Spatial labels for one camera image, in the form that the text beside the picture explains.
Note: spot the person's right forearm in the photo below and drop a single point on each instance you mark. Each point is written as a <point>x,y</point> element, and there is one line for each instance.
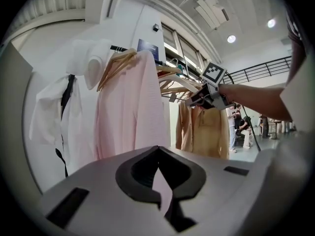
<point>256,99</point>

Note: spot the beige shirt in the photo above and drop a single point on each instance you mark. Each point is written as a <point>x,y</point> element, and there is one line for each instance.
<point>204,131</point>

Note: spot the black metal railing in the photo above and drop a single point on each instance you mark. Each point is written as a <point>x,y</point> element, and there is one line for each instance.
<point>261,69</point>

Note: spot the round ceiling light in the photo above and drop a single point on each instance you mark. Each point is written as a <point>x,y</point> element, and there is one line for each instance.
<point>231,38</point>
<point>271,23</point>

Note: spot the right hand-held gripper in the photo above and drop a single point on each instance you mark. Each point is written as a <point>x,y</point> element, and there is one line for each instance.
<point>213,74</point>

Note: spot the pink shirt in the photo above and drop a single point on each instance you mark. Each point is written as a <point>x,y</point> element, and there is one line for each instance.
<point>130,107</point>

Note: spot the ceiling air vent panel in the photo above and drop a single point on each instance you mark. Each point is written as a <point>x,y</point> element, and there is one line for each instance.
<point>212,11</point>

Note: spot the person's white shirt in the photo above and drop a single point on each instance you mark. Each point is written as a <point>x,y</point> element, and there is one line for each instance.
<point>300,95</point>

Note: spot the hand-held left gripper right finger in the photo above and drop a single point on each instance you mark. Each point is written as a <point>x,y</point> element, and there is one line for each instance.
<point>197,181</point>

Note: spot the black ribbon tie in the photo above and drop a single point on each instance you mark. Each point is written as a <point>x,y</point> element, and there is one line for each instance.
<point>67,92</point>

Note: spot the row of wooden hangers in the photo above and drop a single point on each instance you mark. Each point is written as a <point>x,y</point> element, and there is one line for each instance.
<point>115,65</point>

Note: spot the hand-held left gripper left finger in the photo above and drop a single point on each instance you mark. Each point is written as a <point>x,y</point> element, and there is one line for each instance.
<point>124,181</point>

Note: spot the blue wall sign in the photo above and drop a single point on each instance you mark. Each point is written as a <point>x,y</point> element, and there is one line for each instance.
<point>147,48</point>

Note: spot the window frames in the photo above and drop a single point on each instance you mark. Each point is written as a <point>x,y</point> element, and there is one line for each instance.
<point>182,48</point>

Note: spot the black metal coat rack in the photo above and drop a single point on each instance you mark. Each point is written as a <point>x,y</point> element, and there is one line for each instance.
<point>161,62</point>

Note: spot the teal plastic hanger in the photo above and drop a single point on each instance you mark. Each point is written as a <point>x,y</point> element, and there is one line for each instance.
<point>180,69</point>

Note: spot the wooden clothes hanger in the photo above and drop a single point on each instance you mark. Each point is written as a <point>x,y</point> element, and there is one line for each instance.
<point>182,99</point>

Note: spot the black wall box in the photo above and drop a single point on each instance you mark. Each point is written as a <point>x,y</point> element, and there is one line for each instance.
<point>155,27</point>

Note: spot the wooden table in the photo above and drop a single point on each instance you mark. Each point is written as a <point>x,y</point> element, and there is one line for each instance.
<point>274,128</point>

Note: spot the white garment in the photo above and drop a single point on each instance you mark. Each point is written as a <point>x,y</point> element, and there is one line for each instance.
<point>78,58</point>

